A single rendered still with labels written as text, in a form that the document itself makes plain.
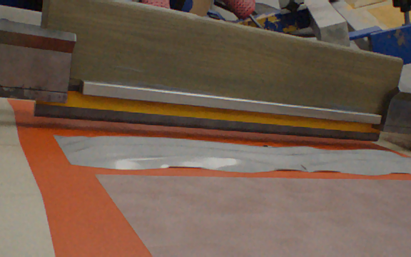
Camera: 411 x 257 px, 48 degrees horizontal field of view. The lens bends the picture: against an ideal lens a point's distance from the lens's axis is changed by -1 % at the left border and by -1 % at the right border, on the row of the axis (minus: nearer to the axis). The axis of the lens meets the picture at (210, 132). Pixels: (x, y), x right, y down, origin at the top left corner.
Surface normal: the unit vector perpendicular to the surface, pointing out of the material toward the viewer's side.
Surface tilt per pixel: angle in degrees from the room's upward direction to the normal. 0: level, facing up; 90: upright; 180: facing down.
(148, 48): 74
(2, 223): 16
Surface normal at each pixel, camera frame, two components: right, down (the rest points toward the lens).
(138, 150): 0.45, -0.68
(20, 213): 0.17, -0.97
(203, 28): 0.45, 0.25
